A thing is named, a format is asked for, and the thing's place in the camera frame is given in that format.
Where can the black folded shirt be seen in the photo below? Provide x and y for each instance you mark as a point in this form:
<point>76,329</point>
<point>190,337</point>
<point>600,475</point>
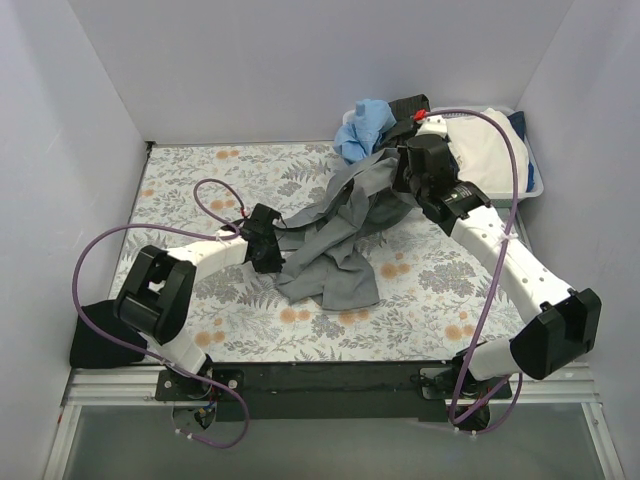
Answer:
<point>89,350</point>

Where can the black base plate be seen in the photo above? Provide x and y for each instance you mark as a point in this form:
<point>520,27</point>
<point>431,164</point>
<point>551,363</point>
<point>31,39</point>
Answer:
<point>342,390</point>

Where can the light blue shirt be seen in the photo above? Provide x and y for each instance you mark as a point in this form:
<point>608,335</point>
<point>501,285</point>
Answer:
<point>362,132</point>

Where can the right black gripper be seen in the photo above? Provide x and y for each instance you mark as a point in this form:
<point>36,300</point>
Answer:
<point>400,132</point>

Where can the cream white folded shirt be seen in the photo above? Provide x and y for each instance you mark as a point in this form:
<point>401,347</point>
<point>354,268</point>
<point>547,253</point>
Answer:
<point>482,155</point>

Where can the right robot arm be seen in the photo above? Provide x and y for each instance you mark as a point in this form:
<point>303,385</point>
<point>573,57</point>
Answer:
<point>560,323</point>

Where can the floral table cloth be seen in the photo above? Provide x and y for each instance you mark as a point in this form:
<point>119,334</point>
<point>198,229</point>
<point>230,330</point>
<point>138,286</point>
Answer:
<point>431,290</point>

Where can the right white plastic basket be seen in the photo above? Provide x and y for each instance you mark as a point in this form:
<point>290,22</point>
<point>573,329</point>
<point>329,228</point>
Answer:
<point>502,200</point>

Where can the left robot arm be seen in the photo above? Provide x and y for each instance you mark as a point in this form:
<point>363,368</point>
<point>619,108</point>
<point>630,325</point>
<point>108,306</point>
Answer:
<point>155,297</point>

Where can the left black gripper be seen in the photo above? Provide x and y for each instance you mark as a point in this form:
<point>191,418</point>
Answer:
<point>271,242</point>

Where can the dark striped shirt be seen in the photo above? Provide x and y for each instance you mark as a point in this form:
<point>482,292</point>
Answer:
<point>403,111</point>

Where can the navy blue folded garment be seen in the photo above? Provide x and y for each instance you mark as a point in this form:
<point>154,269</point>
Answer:
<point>518,123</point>

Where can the grey long sleeve shirt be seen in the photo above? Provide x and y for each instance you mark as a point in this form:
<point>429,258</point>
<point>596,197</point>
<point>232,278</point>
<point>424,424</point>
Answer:
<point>324,263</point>

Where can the aluminium frame rail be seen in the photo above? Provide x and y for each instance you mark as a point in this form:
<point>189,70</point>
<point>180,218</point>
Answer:
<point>137,386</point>

